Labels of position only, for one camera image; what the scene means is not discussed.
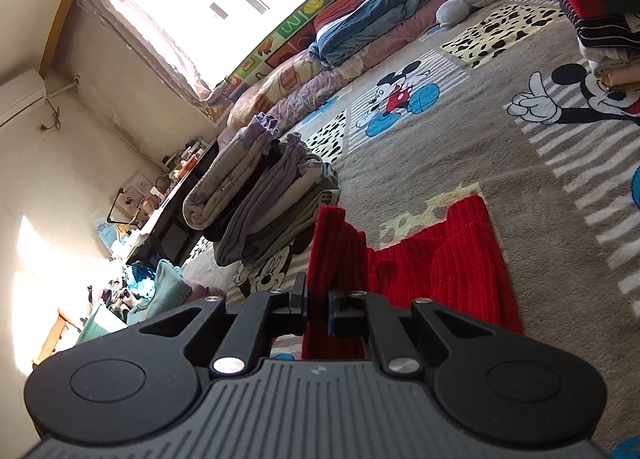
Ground black desk lamp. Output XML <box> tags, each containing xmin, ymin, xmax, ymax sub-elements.
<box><xmin>107</xmin><ymin>189</ymin><xmax>151</xmax><ymax>230</ymax></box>

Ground small framed picture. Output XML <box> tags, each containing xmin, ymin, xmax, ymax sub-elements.
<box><xmin>120</xmin><ymin>172</ymin><xmax>153</xmax><ymax>205</ymax></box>

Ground red knit sweater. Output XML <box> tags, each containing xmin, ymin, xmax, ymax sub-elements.
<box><xmin>301</xmin><ymin>195</ymin><xmax>525</xmax><ymax>361</ymax></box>

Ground blue cloth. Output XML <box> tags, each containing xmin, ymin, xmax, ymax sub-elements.
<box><xmin>125</xmin><ymin>263</ymin><xmax>157</xmax><ymax>299</ymax></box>

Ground yellow cartoon pillow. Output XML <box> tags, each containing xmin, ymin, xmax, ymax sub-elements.
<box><xmin>227</xmin><ymin>49</ymin><xmax>326</xmax><ymax>127</ymax></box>

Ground stack of pastel folded clothes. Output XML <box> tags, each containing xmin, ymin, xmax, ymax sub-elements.
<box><xmin>127</xmin><ymin>259</ymin><xmax>193</xmax><ymax>325</ymax></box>

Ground lilac floral quilt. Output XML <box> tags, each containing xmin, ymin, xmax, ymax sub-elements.
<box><xmin>227</xmin><ymin>0</ymin><xmax>466</xmax><ymax>140</ymax></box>

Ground white air conditioner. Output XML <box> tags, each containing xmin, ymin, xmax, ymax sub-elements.
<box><xmin>0</xmin><ymin>69</ymin><xmax>48</xmax><ymax>127</ymax></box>

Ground black striped folded garment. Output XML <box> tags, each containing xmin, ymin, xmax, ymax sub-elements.
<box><xmin>572</xmin><ymin>14</ymin><xmax>640</xmax><ymax>47</ymax></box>

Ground wooden window frame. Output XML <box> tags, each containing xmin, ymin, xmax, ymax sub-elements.
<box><xmin>37</xmin><ymin>0</ymin><xmax>131</xmax><ymax>77</ymax></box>

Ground light blue plush toy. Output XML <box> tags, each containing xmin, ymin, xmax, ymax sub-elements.
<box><xmin>436</xmin><ymin>0</ymin><xmax>503</xmax><ymax>30</ymax></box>

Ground stack of grey folded clothes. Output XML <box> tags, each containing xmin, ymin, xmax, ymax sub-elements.
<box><xmin>182</xmin><ymin>112</ymin><xmax>342</xmax><ymax>269</ymax></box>

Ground teal cabinet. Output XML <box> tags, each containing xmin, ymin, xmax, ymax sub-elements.
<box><xmin>80</xmin><ymin>304</ymin><xmax>128</xmax><ymax>345</ymax></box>

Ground wall power cord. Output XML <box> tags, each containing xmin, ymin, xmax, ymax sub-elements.
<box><xmin>40</xmin><ymin>84</ymin><xmax>81</xmax><ymax>132</ymax></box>

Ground black desk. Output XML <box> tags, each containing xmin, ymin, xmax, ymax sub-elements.
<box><xmin>125</xmin><ymin>136</ymin><xmax>221</xmax><ymax>265</ymax></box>

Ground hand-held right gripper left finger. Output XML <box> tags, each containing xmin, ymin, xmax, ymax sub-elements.
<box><xmin>136</xmin><ymin>273</ymin><xmax>308</xmax><ymax>378</ymax></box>

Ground cartoon mouse printed blanket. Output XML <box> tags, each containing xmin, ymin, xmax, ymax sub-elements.
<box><xmin>181</xmin><ymin>0</ymin><xmax>640</xmax><ymax>459</ymax></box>

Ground red pillow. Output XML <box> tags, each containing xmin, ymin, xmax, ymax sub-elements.
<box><xmin>314</xmin><ymin>0</ymin><xmax>401</xmax><ymax>35</ymax></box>

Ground colourful alphabet foam mat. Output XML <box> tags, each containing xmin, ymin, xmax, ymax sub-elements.
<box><xmin>200</xmin><ymin>0</ymin><xmax>446</xmax><ymax>127</ymax></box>

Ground blue folded blanket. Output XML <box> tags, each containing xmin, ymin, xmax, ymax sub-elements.
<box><xmin>309</xmin><ymin>0</ymin><xmax>438</xmax><ymax>71</ymax></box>

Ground beige folded clothes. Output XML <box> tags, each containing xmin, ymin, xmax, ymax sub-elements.
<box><xmin>580</xmin><ymin>39</ymin><xmax>640</xmax><ymax>90</ymax></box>

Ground sheer curtain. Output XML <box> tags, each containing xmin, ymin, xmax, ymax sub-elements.
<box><xmin>75</xmin><ymin>0</ymin><xmax>228</xmax><ymax>107</ymax></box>

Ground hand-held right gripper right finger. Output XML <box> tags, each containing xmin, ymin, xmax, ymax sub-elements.
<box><xmin>326</xmin><ymin>289</ymin><xmax>502</xmax><ymax>377</ymax></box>

